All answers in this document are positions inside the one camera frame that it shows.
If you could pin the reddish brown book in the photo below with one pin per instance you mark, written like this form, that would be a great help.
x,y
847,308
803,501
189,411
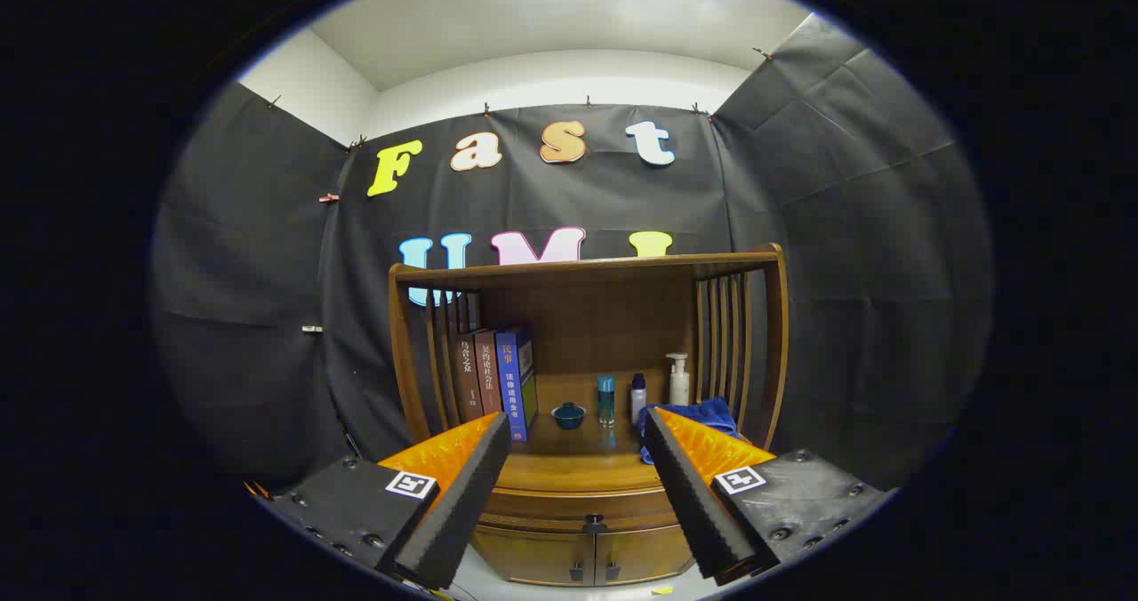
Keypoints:
x,y
487,374

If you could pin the folded blue towel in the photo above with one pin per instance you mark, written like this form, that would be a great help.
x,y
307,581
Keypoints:
x,y
711,412

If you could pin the white pump bottle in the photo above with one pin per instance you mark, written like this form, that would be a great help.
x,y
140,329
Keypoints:
x,y
678,388

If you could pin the dark brown book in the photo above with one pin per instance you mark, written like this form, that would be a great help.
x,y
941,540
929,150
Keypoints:
x,y
468,379

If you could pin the clear blue glass bottle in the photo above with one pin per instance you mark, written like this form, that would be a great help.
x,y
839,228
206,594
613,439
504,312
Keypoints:
x,y
605,401

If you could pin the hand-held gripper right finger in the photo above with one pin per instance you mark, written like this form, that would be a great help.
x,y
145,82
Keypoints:
x,y
693,503

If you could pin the wooden countertop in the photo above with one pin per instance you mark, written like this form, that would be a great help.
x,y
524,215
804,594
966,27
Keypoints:
x,y
578,460

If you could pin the thick blue book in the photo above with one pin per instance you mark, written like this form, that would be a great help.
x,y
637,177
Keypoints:
x,y
511,388

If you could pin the dark blue lidded teacup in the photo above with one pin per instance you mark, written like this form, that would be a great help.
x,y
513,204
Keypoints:
x,y
568,417

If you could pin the wooden drawer with black knob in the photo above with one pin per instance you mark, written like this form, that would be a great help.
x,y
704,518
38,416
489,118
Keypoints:
x,y
569,503

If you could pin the wooden cabinet with slatted sides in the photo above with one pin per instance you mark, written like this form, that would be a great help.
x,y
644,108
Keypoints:
x,y
605,316

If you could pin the white bottle with blue cap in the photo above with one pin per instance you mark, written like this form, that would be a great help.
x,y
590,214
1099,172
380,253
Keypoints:
x,y
638,401

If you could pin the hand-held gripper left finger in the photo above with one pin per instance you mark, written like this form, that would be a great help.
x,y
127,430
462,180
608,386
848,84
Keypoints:
x,y
462,512

